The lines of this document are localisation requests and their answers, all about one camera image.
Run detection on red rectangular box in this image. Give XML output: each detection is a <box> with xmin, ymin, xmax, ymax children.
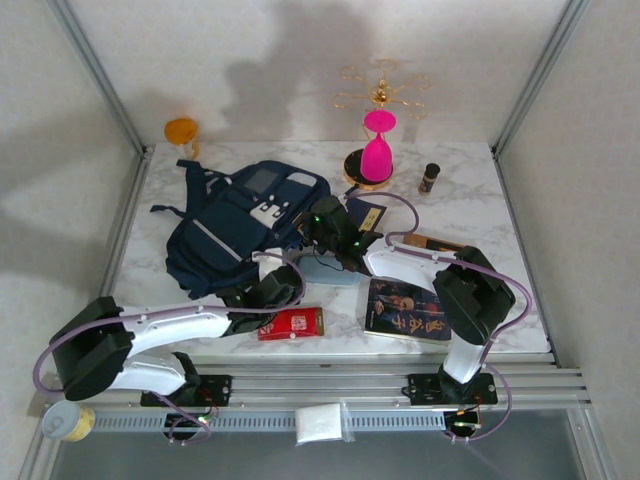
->
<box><xmin>257</xmin><ymin>306</ymin><xmax>326</xmax><ymax>342</ymax></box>

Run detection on blue book with gold label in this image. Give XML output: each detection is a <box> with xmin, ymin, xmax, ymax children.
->
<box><xmin>344</xmin><ymin>198</ymin><xmax>389</xmax><ymax>236</ymax></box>

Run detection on light blue pencil case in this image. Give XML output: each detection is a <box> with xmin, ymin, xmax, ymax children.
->
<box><xmin>294</xmin><ymin>252</ymin><xmax>362</xmax><ymax>287</ymax></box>

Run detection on navy blue student backpack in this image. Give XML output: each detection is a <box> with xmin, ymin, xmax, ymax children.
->
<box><xmin>149</xmin><ymin>158</ymin><xmax>334</xmax><ymax>301</ymax></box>

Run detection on black book with brown edges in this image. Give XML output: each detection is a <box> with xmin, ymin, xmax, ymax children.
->
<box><xmin>402</xmin><ymin>232</ymin><xmax>466</xmax><ymax>254</ymax></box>

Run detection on dark book with figure cover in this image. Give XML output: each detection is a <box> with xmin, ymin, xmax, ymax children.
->
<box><xmin>363</xmin><ymin>277</ymin><xmax>454</xmax><ymax>347</ymax></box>

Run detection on pink goblet glass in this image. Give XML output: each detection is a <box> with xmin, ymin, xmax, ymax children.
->
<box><xmin>360</xmin><ymin>109</ymin><xmax>399</xmax><ymax>184</ymax></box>

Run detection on spice bottle with black cap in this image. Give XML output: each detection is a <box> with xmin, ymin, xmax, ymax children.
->
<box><xmin>417</xmin><ymin>162</ymin><xmax>442</xmax><ymax>197</ymax></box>

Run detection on white plastic packet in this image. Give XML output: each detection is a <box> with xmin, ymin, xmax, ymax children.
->
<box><xmin>293</xmin><ymin>402</ymin><xmax>357</xmax><ymax>447</ymax></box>

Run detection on gold glass rack stand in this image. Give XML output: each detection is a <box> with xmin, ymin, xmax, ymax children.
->
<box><xmin>332</xmin><ymin>58</ymin><xmax>434</xmax><ymax>192</ymax></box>

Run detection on black controller board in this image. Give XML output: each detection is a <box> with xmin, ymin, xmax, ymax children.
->
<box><xmin>443</xmin><ymin>407</ymin><xmax>485</xmax><ymax>432</ymax></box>
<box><xmin>164</xmin><ymin>412</ymin><xmax>219</xmax><ymax>432</ymax></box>

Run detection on orange pill bottle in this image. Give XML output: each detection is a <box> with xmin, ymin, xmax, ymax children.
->
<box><xmin>163</xmin><ymin>117</ymin><xmax>201</xmax><ymax>161</ymax></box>

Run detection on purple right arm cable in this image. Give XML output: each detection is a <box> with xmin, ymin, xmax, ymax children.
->
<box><xmin>347</xmin><ymin>191</ymin><xmax>532</xmax><ymax>446</ymax></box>

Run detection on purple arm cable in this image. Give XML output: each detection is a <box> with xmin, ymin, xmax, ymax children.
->
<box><xmin>32</xmin><ymin>252</ymin><xmax>307</xmax><ymax>447</ymax></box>
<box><xmin>347</xmin><ymin>191</ymin><xmax>532</xmax><ymax>446</ymax></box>

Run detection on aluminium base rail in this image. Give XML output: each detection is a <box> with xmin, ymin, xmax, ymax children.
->
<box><xmin>39</xmin><ymin>357</ymin><xmax>594</xmax><ymax>407</ymax></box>

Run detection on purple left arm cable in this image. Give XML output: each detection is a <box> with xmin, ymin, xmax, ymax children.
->
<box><xmin>32</xmin><ymin>252</ymin><xmax>307</xmax><ymax>447</ymax></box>

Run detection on grey slotted cable duct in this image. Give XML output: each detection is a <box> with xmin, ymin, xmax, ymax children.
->
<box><xmin>92</xmin><ymin>409</ymin><xmax>447</xmax><ymax>434</ymax></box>

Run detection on aluminium side rail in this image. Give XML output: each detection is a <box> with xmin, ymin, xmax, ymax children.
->
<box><xmin>19</xmin><ymin>149</ymin><xmax>154</xmax><ymax>480</ymax></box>
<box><xmin>492</xmin><ymin>147</ymin><xmax>616</xmax><ymax>480</ymax></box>

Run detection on aluminium frame post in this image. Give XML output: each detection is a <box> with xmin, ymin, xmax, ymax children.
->
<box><xmin>47</xmin><ymin>0</ymin><xmax>154</xmax><ymax>159</ymax></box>
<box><xmin>489</xmin><ymin>0</ymin><xmax>594</xmax><ymax>159</ymax></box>

